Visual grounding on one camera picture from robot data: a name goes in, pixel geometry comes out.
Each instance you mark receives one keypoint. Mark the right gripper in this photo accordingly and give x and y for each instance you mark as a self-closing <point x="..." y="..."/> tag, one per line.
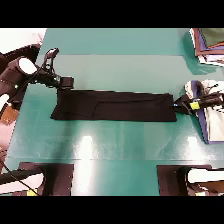
<point x="190" y="104"/>

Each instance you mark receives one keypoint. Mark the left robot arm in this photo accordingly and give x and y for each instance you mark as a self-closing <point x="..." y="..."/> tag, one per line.
<point x="15" y="76"/>

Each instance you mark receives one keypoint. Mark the purple garment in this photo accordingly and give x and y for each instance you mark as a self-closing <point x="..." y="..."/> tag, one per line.
<point x="199" y="87"/>

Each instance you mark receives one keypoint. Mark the beige garment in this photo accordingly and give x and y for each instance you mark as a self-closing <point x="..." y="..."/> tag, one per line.
<point x="189" y="88"/>

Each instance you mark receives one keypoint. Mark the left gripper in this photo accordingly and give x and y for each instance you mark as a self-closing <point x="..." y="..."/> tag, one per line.
<point x="67" y="82"/>

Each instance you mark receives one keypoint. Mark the brown garment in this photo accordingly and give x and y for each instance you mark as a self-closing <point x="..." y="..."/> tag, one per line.
<point x="197" y="46"/>

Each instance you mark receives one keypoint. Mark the black garment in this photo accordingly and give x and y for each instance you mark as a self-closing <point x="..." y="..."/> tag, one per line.
<point x="113" y="106"/>

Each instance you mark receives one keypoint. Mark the white garment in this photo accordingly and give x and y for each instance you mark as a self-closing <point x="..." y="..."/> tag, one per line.
<point x="215" y="123"/>

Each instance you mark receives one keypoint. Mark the dark green garment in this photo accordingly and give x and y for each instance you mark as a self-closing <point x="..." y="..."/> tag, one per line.
<point x="213" y="35"/>

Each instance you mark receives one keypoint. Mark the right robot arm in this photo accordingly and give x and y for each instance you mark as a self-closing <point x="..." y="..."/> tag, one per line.
<point x="213" y="100"/>

